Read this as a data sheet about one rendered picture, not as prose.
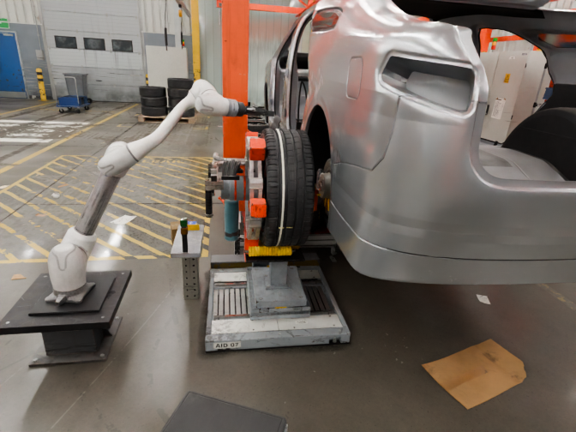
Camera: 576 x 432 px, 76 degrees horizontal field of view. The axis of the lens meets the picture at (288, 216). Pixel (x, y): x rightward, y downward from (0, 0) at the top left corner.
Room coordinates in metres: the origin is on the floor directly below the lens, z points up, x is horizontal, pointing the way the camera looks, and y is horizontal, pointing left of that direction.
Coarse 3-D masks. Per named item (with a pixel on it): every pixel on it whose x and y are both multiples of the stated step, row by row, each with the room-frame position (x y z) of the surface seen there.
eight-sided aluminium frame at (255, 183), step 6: (246, 138) 2.08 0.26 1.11; (246, 144) 2.11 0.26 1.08; (252, 162) 1.82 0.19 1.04; (258, 162) 1.82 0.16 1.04; (246, 168) 2.23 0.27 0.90; (252, 168) 1.79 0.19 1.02; (258, 168) 1.80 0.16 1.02; (246, 174) 2.23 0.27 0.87; (252, 174) 1.77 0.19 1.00; (258, 174) 1.78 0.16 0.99; (252, 180) 1.75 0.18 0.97; (258, 180) 1.75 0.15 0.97; (252, 186) 1.73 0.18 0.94; (258, 186) 1.74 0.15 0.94; (252, 192) 1.74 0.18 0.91; (258, 192) 1.75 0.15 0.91; (246, 204) 2.16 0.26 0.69; (246, 210) 2.14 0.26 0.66; (246, 216) 2.11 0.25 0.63; (246, 222) 2.05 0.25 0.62; (252, 222) 1.74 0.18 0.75; (258, 222) 1.74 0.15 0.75; (246, 228) 2.01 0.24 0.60; (252, 228) 1.77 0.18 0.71; (258, 228) 1.77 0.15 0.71; (252, 234) 1.88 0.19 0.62; (258, 234) 1.84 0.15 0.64
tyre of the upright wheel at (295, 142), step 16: (272, 144) 1.85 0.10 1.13; (288, 144) 1.87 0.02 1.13; (304, 144) 1.89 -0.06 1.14; (272, 160) 1.77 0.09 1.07; (288, 160) 1.79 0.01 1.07; (304, 160) 1.81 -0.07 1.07; (272, 176) 1.73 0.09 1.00; (288, 176) 1.75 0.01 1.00; (304, 176) 1.77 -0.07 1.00; (272, 192) 1.70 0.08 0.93; (288, 192) 1.72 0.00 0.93; (304, 192) 1.74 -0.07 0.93; (272, 208) 1.69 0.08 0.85; (288, 208) 1.71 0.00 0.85; (304, 208) 1.73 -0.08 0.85; (272, 224) 1.70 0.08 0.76; (288, 224) 1.72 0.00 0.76; (304, 224) 1.73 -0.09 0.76; (272, 240) 1.76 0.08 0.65; (288, 240) 1.78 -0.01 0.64; (304, 240) 1.80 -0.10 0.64
